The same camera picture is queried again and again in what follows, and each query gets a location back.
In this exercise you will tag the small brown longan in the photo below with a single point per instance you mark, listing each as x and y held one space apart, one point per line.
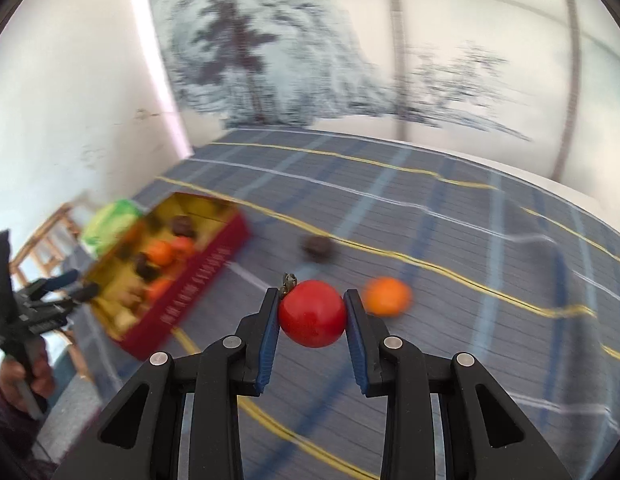
134 297

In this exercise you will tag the green tissue pack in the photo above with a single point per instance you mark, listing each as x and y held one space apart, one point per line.
112 220

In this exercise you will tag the large orange mandarin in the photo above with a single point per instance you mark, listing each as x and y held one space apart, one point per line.
160 253

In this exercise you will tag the grey plaid tablecloth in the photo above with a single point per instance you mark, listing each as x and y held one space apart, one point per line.
440 240

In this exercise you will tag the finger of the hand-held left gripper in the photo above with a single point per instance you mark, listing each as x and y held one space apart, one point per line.
59 281
84 291

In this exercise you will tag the bamboo chair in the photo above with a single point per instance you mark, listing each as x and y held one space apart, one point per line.
44 240

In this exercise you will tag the small orange kumquat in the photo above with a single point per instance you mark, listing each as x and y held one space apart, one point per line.
160 289

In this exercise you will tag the large dark brown round fruit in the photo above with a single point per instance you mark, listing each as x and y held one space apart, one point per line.
182 225

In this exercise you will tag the person's left hand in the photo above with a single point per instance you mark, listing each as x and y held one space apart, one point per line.
39 375

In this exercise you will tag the person's left forearm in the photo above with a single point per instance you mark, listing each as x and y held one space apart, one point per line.
9 435

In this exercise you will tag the red persimmon with dark calyx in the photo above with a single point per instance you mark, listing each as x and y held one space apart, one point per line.
184 247

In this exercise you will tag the gold metal tin box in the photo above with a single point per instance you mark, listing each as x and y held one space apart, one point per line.
189 290

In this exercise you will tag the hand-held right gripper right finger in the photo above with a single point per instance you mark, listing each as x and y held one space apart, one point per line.
357 340

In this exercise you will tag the red round fruit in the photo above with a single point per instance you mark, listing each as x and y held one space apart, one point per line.
312 315

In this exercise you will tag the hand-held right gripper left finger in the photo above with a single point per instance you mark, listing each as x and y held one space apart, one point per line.
267 340

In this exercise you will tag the landscape painted screen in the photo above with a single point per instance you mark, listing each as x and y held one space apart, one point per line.
300 50

